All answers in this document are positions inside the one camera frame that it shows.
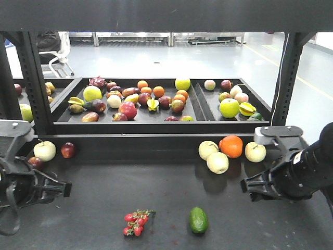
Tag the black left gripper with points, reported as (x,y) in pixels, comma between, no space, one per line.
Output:
(22,186)

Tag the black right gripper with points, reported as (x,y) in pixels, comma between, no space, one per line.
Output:
(298,179)

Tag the green avocado front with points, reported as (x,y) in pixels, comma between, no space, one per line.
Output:
(198,220)

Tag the cherry tomato bunch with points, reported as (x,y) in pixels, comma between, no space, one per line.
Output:
(136,221)

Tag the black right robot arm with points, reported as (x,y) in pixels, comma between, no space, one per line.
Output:
(288,146)

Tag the orange fruit front tray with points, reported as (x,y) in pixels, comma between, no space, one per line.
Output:
(231,146)

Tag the black fruit display stand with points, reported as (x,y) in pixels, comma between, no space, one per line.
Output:
(151,164)

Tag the dark red apple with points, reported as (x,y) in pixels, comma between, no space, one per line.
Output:
(36,163)

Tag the pale yellow pear right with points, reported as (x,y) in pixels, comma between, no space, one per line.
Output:
(255,152)

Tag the pale yellow pear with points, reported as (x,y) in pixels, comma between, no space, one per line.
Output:
(218,163)
(206,148)
(255,152)

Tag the pale apple left corner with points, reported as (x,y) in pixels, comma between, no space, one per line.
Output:
(45,150)

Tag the small red apple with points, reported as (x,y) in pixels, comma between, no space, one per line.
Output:
(68,150)

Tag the pale yellow pear front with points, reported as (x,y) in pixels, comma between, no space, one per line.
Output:
(218,163)

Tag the pale yellow pear left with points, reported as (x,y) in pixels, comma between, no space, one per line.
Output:
(206,148)

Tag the yellow starfruit right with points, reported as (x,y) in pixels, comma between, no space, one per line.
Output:
(247,109)

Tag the large green apple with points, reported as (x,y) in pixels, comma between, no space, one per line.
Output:
(229,107)

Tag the yellow green pomelo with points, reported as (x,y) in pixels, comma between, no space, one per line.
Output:
(91,93)

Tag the red apple rear tray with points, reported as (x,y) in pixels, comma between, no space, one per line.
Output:
(128,108)

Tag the white chair background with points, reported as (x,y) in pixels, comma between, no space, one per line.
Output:
(59,62)

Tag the yellow green citrus back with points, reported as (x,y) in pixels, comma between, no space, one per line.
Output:
(182,83)

